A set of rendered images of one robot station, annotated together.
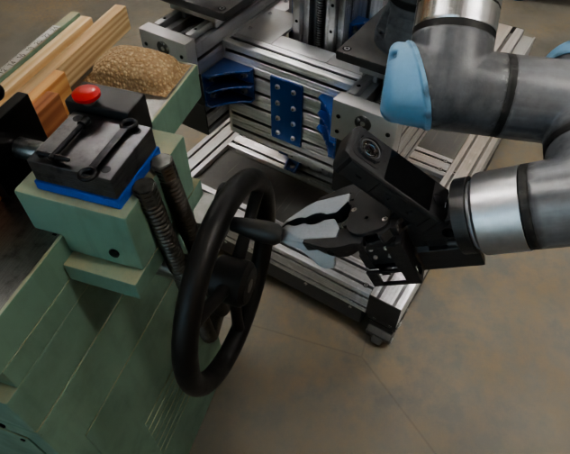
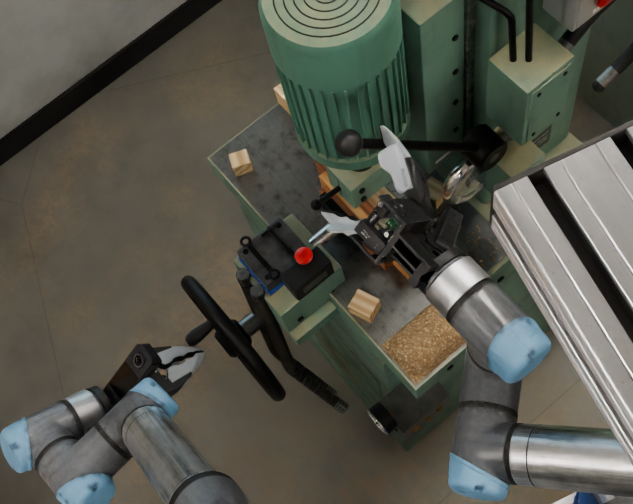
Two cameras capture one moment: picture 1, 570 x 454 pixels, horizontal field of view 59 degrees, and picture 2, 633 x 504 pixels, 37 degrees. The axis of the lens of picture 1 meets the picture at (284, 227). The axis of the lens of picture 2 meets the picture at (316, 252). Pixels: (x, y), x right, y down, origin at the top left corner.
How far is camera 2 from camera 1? 1.48 m
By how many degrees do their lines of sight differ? 61
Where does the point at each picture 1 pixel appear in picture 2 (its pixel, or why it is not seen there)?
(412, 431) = not seen: outside the picture
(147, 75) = (400, 335)
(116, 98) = (298, 274)
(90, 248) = not seen: hidden behind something
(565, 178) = (50, 413)
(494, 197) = (77, 396)
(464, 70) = (118, 408)
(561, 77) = (80, 448)
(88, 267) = not seen: hidden behind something
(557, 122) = (73, 441)
